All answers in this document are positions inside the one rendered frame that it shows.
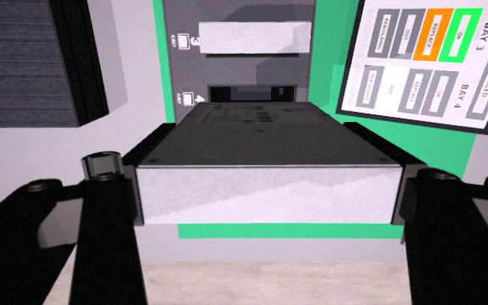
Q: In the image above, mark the black-framed status screen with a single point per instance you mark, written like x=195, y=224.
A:
x=419, y=62

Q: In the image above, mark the green flat mat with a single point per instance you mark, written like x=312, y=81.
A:
x=334, y=21

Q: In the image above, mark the grey hard drive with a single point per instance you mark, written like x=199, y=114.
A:
x=265, y=162
x=254, y=37

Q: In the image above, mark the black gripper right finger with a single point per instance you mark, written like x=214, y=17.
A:
x=445, y=233

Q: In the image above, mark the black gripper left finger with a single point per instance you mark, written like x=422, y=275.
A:
x=107, y=268

